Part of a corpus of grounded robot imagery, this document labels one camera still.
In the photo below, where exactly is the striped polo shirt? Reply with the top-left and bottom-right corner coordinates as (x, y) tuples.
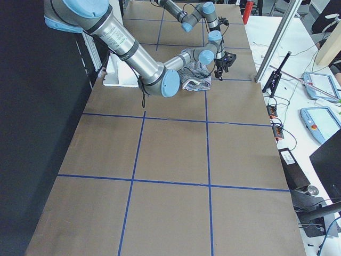
(178, 61), (212, 91)

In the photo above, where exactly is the orange black connector strip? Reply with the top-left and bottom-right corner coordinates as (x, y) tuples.
(266, 104), (284, 141)

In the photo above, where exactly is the metal cup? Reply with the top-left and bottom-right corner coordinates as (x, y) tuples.
(306, 185), (319, 197)

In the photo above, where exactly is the seated person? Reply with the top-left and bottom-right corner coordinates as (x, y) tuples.
(312, 0), (340, 34)

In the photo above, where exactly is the far teach pendant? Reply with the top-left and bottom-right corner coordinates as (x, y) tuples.
(303, 72), (340, 103)

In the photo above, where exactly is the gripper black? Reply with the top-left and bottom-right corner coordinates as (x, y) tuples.
(214, 59), (228, 81)

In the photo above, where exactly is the black stand with clamp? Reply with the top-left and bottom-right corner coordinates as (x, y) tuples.
(262, 51), (291, 98)

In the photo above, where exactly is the red cylinder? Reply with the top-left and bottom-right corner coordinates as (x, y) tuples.
(242, 0), (254, 25)

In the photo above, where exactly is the long metal rod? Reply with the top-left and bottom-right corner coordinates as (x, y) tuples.
(280, 71), (340, 103)

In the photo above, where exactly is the black box with label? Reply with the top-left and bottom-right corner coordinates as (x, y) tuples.
(278, 148), (311, 190)

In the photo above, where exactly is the teach pendant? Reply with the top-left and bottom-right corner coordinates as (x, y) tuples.
(303, 72), (340, 103)
(300, 106), (340, 144)

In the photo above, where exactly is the near teach pendant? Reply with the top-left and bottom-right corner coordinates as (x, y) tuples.
(300, 106), (340, 144)

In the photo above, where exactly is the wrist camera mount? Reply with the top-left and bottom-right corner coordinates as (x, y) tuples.
(218, 17), (229, 27)
(223, 52), (237, 66)

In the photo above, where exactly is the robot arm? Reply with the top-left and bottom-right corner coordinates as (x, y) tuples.
(152, 0), (221, 33)
(44, 1), (236, 98)

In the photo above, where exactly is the black monitor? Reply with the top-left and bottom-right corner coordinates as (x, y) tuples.
(310, 132), (340, 198)

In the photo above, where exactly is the aluminium frame post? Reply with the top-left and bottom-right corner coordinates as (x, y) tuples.
(255, 0), (302, 83)

